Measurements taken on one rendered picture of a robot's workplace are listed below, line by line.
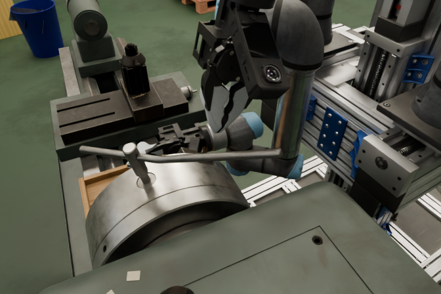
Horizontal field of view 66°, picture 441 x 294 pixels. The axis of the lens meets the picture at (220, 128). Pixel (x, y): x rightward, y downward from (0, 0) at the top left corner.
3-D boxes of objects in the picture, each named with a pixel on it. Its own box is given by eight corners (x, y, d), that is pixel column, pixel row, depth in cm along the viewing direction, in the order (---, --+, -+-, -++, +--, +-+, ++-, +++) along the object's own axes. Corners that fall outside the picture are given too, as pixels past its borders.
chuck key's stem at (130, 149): (143, 194, 59) (119, 151, 51) (148, 184, 61) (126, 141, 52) (154, 196, 58) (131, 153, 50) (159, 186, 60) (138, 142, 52)
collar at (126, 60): (148, 64, 110) (147, 56, 108) (124, 69, 108) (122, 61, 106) (142, 54, 116) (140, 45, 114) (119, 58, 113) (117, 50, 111)
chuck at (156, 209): (264, 256, 77) (249, 172, 55) (134, 328, 71) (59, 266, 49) (256, 243, 79) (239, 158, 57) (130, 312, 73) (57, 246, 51)
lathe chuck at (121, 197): (256, 243, 79) (239, 157, 57) (130, 312, 73) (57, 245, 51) (239, 214, 85) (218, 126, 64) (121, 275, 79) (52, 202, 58)
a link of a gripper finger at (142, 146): (123, 152, 84) (159, 142, 87) (127, 168, 80) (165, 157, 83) (120, 143, 82) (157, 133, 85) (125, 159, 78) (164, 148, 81)
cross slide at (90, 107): (189, 111, 123) (188, 102, 120) (64, 145, 109) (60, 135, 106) (172, 86, 135) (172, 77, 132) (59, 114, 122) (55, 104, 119)
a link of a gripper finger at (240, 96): (221, 114, 57) (235, 65, 52) (237, 135, 53) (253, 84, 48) (205, 115, 56) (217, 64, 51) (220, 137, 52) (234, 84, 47)
